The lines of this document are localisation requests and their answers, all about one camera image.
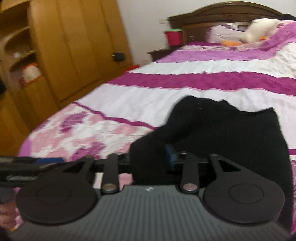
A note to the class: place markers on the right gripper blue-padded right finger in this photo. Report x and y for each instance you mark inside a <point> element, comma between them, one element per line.
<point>191,173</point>

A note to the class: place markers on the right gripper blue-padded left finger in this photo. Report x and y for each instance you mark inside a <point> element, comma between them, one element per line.
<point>116,172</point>

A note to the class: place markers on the black garment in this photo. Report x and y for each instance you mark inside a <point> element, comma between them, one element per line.
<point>202,127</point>

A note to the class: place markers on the person's left hand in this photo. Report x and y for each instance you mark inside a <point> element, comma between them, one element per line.
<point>8,208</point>

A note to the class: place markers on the white red item on shelf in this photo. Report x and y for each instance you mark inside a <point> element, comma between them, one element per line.
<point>30,73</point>

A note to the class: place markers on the small black hanging bag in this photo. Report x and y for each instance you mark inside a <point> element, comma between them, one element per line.
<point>118,56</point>

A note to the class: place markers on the dark wooden nightstand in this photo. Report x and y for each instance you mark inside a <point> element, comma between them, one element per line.
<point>160,53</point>

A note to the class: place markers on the wooden wardrobe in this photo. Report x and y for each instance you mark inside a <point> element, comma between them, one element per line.
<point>72,42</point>

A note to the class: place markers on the purple white floral bedspread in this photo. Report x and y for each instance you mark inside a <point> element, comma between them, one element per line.
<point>250,77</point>

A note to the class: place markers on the orange plush piece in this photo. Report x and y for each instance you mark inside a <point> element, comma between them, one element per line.
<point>231,43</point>

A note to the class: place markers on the red bucket with green rim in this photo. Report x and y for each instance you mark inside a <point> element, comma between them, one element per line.
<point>174,37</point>

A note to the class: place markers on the lilac pillow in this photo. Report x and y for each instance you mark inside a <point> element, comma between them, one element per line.
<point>221,33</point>

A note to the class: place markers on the dark wooden headboard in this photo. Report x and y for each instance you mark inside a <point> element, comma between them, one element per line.
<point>195,25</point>

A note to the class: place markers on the white plush toy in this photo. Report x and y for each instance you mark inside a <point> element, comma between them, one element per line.
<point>257,29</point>

